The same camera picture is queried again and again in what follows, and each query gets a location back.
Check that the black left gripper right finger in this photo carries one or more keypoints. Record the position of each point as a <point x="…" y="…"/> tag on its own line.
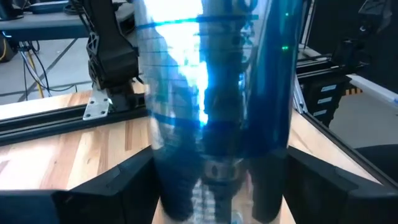
<point x="335" y="205"/>

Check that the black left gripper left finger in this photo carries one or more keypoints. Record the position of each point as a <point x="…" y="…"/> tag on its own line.
<point x="93" y="205"/>

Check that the blue slim beverage can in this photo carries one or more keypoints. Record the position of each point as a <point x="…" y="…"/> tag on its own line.
<point x="217" y="93"/>

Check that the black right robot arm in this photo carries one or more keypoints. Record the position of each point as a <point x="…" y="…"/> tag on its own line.
<point x="109" y="56"/>

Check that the black controller box white labels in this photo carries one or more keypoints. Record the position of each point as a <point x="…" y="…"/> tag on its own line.
<point x="323" y="99"/>

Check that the white aluminium profile bar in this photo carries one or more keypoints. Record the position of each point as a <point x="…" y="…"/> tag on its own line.
<point x="299" y="96"/>

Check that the black aluminium table frame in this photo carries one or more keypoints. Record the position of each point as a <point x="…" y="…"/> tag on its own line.
<point x="46" y="124"/>

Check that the silver metal corner bracket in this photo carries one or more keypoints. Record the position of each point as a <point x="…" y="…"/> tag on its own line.
<point x="96" y="107"/>

